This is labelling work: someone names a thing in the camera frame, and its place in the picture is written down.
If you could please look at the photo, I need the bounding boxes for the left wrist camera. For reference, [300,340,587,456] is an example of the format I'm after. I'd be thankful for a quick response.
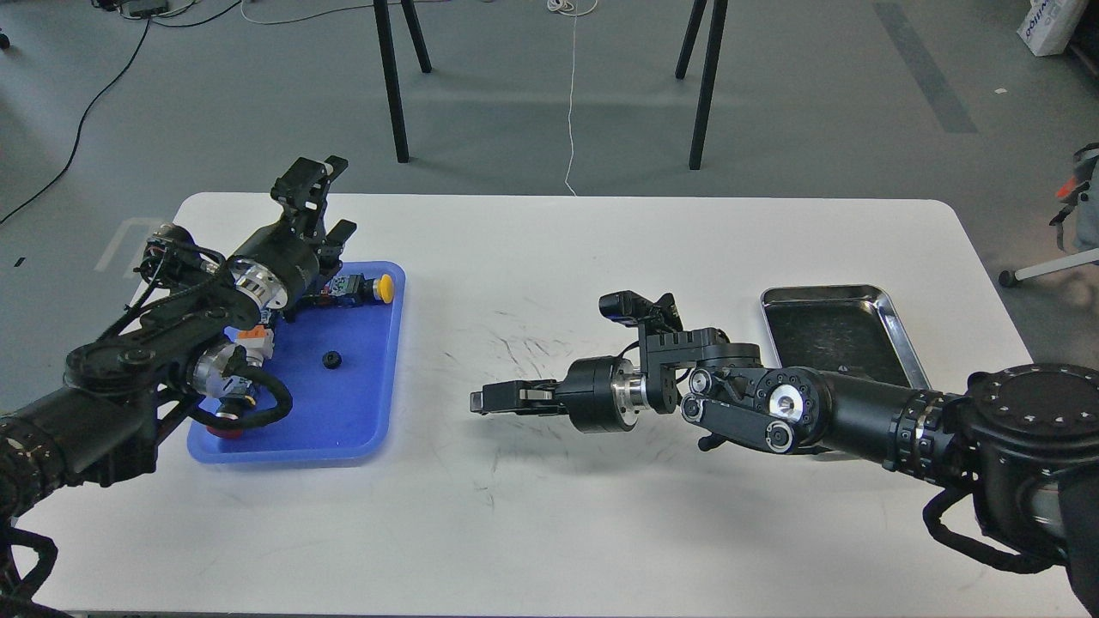
[133,223,225,293]

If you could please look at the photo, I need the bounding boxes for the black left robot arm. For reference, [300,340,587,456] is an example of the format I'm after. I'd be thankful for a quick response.
[1,155,356,617]

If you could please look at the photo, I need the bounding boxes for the black cable on floor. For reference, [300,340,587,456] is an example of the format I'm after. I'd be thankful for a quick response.
[0,0,246,229]

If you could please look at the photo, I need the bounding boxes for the black table leg left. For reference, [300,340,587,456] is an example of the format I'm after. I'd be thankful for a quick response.
[371,1,433,164]

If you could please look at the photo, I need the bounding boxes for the black table leg right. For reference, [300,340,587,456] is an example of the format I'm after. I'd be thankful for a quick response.
[674,1,729,172]

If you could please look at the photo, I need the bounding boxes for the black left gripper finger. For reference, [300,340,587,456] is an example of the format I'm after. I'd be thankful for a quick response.
[311,220,358,293]
[270,155,349,239]

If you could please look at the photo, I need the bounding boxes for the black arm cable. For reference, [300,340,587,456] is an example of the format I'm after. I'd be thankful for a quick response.
[189,365,295,430]
[921,488,1070,574]

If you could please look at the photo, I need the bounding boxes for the yellow push button part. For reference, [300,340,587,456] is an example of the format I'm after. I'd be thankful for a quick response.
[299,273,396,306]

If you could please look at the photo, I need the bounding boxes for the blue plastic tray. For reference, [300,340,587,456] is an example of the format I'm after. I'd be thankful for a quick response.
[187,261,406,465]

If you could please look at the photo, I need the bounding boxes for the black table leg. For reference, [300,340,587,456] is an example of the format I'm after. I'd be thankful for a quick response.
[371,1,433,164]
[674,1,729,172]

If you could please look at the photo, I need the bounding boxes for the red push button part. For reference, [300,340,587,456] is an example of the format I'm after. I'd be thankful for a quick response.
[204,391,258,441]

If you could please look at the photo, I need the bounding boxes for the green push button part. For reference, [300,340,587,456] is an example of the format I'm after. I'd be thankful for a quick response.
[233,309,279,367]

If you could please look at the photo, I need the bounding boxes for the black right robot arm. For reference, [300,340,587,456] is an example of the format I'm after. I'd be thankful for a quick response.
[470,328,1098,615]

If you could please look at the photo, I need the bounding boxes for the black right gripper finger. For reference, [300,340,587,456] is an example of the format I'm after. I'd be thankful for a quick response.
[470,391,564,417]
[480,382,560,402]

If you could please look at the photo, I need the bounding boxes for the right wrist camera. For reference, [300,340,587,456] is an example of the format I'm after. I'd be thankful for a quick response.
[598,290,682,332]

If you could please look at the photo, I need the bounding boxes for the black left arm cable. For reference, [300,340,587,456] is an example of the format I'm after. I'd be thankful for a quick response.
[189,365,295,430]

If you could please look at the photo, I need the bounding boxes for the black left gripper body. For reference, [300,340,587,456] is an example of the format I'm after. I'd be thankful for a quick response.
[227,223,319,308]

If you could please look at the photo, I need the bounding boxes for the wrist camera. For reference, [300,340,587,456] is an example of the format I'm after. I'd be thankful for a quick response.
[133,223,225,293]
[598,290,682,332]

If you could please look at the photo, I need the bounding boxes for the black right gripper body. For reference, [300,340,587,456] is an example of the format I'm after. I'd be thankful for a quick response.
[556,356,647,433]

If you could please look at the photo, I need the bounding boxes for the silver metal tray black mat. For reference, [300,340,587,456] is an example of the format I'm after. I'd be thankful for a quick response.
[759,284,930,390]

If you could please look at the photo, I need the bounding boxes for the white cable on floor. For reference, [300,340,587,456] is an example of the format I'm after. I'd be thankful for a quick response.
[241,0,600,197]

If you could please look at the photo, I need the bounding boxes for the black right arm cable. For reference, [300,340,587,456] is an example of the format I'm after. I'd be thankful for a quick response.
[921,488,1070,574]

